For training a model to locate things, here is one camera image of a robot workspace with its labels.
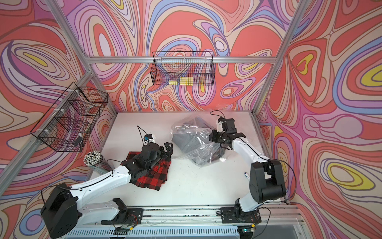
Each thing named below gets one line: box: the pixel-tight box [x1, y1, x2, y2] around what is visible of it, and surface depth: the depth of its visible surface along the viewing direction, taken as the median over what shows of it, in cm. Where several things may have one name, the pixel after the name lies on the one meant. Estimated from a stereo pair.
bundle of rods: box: [83, 150, 113, 175], surface depth 77 cm
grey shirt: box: [172, 116, 224, 165], surface depth 93 cm
